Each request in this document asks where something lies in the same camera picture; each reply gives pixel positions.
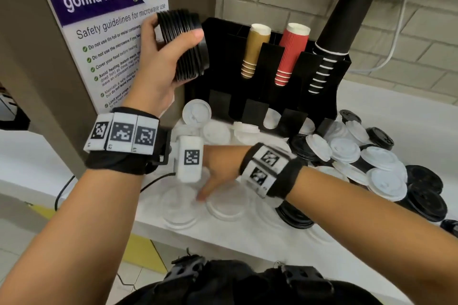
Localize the person's left hand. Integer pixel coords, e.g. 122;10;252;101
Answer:
123;13;205;117

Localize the person's right hand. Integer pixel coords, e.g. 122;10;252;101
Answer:
196;145;251;203

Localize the neat stack of black lids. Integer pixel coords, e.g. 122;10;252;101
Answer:
157;9;210;83

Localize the person's right forearm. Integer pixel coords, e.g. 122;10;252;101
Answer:
286;166;458;305

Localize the person's left forearm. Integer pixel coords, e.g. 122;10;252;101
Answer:
0;162;144;305

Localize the clear plastic lid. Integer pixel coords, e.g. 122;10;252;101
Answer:
206;183;250;222
160;185;202;229

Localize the black cup organizer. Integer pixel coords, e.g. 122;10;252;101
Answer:
185;17;352;137

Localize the black marker wristband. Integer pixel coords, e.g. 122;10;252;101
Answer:
84;107;172;175
239;142;305;199

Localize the stack of brown paper cups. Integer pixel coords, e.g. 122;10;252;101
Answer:
240;23;272;79

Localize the purple and white safety poster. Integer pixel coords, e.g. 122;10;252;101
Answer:
29;0;169;114

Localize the black chest harness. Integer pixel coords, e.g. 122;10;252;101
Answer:
116;254;384;305

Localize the stack of red paper cups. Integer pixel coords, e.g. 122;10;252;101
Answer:
274;23;311;87

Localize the brown cabinet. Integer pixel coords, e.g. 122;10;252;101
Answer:
0;0;219;170

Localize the stack of black paper cups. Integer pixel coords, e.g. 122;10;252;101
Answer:
308;0;378;95

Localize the pile of white cup lids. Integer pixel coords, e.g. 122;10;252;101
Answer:
181;99;409;203

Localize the loose pile of black lids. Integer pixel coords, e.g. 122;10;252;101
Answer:
275;109;458;238

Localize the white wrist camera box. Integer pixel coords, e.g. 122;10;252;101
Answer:
175;135;205;183

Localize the black cable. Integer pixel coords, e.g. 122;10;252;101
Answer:
54;172;177;212

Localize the white power cable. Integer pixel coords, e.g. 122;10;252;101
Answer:
348;0;413;74

